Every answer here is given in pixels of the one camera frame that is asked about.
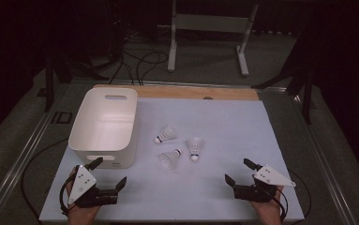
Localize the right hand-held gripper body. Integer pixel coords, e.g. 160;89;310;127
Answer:
232;164;297;203

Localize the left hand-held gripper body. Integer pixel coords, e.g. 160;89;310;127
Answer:
67;164;119;209

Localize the white plastic bin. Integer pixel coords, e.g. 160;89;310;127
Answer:
67;87;139;170

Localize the white shuttlecock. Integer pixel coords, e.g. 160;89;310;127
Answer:
153;126;177;145
186;136;204;162
157;148;183;170

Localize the person's left hand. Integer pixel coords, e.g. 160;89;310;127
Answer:
65;167;102;225

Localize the person's right hand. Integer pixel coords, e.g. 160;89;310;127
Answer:
250;186;285;225

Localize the pale table mat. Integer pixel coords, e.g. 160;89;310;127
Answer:
38;97;306;223

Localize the black stand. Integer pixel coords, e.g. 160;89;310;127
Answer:
251;12;314;126

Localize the white metal stand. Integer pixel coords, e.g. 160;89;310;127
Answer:
157;0;260;78

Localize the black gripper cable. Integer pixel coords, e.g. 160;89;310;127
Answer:
274;170;312;223
20;138;75;221

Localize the metal floor rail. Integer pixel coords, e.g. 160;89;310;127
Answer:
292;92;356;225
0;82;73;225

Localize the bundle of black floor cables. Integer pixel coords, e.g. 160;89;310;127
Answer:
108;46;136;86

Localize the black looped floor cable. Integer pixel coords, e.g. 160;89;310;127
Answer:
135;50;170;86

